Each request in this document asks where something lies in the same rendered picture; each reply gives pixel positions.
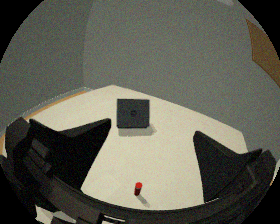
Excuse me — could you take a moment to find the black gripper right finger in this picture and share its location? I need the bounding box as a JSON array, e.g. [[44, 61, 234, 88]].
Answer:
[[193, 131, 262, 202]]

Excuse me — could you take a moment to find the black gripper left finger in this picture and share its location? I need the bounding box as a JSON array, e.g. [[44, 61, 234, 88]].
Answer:
[[30, 119, 112, 190]]

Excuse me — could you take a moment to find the red peg with white band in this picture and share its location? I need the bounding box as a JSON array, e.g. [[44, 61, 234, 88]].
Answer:
[[135, 183, 143, 196]]

